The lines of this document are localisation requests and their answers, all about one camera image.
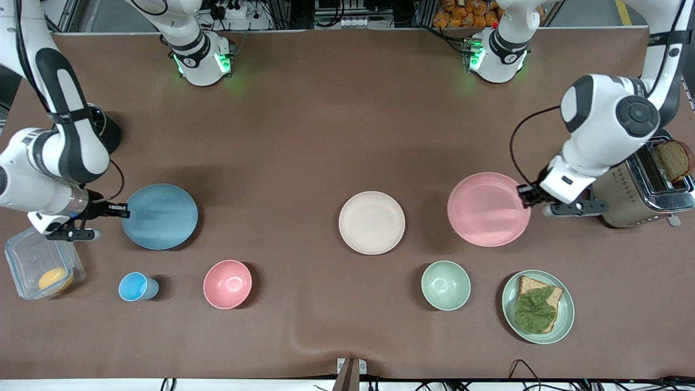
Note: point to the green lettuce leaf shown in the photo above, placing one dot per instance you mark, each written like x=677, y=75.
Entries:
x=535, y=312

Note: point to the green plate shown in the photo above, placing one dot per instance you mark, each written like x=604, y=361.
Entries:
x=564, y=320

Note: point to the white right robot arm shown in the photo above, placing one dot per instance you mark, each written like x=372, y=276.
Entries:
x=70, y=136

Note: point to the dark toast slice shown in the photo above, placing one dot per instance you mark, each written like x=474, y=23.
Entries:
x=673, y=160

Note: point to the pink bowl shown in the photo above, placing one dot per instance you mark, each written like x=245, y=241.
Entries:
x=228, y=285

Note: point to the beige chrome toaster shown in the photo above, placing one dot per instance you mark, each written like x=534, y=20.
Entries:
x=624, y=190

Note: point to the beige plate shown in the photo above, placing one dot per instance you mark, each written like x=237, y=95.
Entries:
x=372, y=222

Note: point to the clear plastic container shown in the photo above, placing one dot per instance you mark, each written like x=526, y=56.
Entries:
x=30, y=260

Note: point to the blue plate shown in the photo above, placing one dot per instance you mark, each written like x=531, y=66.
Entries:
x=160, y=222

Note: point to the brown bread slice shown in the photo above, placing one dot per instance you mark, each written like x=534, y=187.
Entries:
x=528, y=284

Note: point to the blue cup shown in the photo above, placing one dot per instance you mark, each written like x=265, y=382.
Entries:
x=136, y=287

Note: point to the pink plate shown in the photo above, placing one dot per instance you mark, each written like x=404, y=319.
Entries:
x=486, y=212

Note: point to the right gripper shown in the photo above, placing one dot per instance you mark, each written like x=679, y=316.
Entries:
x=98, y=209

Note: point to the green bowl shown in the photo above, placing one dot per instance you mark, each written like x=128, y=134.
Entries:
x=446, y=285

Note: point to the yellow food piece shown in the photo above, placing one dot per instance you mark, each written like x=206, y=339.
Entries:
x=54, y=278

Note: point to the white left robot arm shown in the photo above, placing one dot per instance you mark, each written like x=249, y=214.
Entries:
x=613, y=119

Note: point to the orange snack packets pile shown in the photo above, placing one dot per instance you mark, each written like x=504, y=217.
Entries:
x=461, y=12

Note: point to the metal table clamp bracket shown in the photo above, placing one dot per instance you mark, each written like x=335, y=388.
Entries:
x=350, y=373

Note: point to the white power strip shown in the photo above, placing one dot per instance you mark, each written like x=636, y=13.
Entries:
x=236, y=11

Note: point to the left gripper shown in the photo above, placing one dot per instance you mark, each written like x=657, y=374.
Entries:
x=535, y=193

